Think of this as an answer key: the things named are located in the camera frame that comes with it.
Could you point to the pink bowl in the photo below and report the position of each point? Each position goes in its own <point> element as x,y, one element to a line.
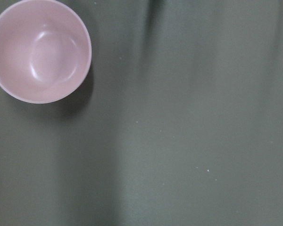
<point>45,51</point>

